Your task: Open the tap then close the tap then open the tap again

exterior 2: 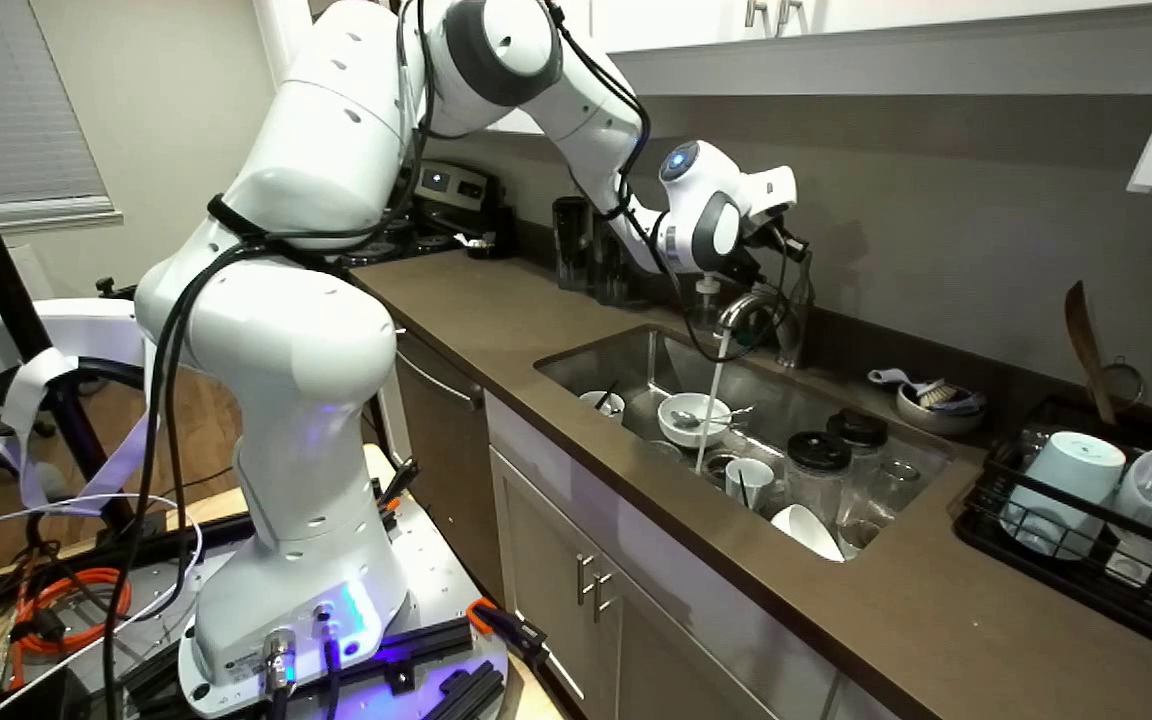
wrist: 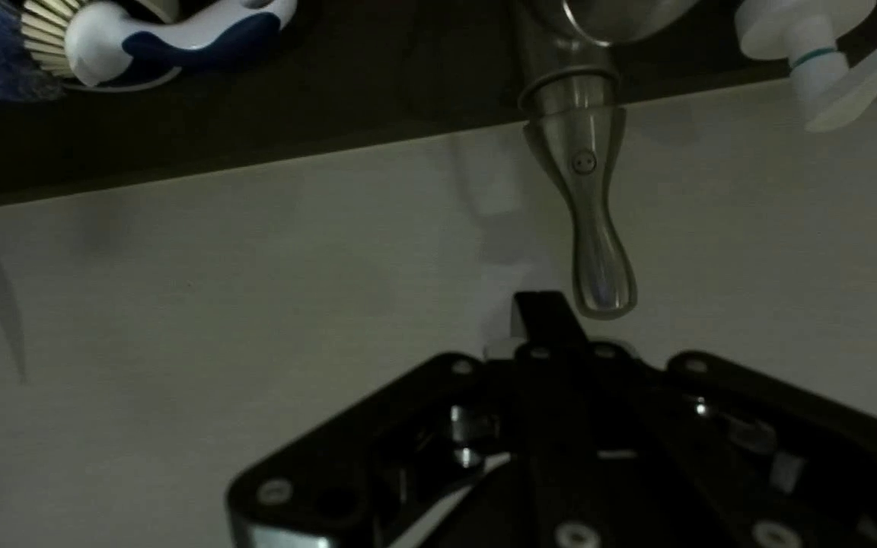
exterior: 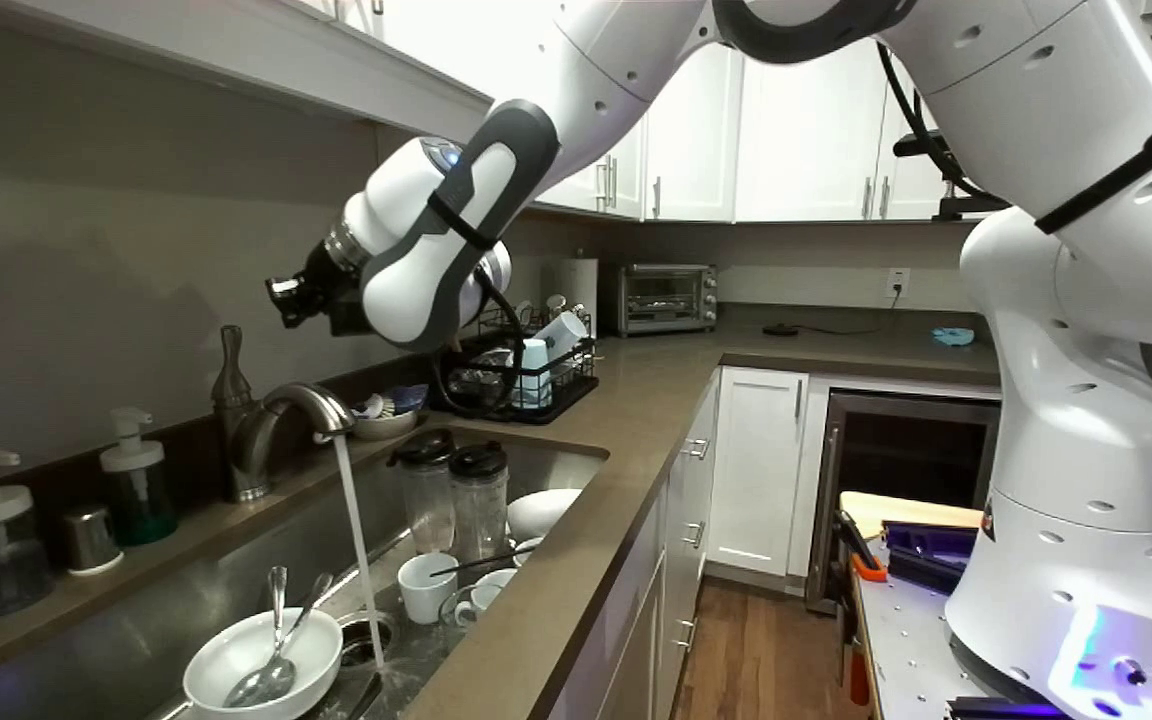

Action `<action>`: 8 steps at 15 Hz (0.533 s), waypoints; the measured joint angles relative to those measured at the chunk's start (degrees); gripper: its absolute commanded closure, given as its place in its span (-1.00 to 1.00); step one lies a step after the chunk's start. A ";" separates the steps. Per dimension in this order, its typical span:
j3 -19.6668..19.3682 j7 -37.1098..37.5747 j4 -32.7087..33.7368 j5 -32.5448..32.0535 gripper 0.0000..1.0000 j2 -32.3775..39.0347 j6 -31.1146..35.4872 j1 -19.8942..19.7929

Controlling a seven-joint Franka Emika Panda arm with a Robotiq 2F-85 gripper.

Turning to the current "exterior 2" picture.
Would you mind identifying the small white bowl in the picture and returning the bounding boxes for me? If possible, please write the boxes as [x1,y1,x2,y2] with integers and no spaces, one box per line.
[575,388,632,429]

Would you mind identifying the white mug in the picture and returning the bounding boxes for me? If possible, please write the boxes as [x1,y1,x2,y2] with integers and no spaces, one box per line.
[721,453,780,511]

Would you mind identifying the wooden spatula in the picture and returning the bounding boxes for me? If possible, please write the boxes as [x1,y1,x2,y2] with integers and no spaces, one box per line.
[1061,277,1120,432]

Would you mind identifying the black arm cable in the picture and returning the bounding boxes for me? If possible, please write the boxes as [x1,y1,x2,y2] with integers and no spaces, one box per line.
[92,0,741,720]

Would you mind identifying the steel kitchen faucet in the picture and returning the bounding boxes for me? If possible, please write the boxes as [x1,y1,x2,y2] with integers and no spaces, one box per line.
[711,271,817,375]

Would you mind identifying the white shallow bowl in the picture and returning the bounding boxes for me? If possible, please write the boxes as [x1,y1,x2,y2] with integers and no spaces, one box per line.
[767,501,848,565]

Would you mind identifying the clear glass jar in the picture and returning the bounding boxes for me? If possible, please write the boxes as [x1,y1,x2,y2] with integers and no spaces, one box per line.
[840,457,929,552]

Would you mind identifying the orange black clamp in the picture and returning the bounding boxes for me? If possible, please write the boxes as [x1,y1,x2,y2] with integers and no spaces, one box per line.
[463,594,557,673]

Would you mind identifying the clear jar black lid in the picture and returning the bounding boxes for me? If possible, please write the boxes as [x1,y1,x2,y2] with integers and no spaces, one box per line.
[782,429,857,528]
[823,404,891,457]

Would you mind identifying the white bowl with spoon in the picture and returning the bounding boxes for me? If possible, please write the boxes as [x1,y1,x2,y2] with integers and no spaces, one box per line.
[650,388,734,453]

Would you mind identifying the grey robot mounting table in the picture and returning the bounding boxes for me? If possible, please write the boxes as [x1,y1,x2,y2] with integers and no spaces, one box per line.
[69,443,520,720]

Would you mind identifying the stainless dishwasher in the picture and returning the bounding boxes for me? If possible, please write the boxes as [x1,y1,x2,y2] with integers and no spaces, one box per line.
[388,310,508,603]

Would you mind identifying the green soap pump dispenser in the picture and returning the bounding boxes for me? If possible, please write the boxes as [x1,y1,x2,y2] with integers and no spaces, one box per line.
[690,269,727,331]

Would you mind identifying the white brush holder dish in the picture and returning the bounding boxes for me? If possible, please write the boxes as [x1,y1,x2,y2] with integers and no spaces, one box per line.
[891,375,990,441]

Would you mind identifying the stainless steel sink basin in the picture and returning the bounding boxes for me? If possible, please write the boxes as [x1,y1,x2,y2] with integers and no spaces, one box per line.
[533,325,956,568]

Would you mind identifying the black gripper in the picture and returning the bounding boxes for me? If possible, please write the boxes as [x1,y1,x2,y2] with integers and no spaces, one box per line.
[734,211,817,271]

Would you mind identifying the white cabinet above sink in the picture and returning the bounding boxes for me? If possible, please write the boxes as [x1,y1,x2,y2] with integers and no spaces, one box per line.
[589,0,1152,100]

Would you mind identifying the black countertop appliance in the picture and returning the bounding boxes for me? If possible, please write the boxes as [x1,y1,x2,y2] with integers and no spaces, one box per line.
[589,203,640,309]
[546,195,595,292]

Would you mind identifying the white plastic frame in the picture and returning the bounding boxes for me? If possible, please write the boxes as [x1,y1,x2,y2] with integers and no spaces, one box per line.
[0,295,168,523]

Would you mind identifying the white blue dish brush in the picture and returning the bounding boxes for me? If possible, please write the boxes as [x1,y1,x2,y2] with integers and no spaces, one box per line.
[865,365,969,411]

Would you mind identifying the light blue cup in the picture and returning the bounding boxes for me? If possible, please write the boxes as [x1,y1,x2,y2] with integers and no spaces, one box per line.
[995,429,1129,565]

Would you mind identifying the orange cable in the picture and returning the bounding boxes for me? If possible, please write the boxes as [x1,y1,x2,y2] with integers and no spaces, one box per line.
[8,565,137,673]

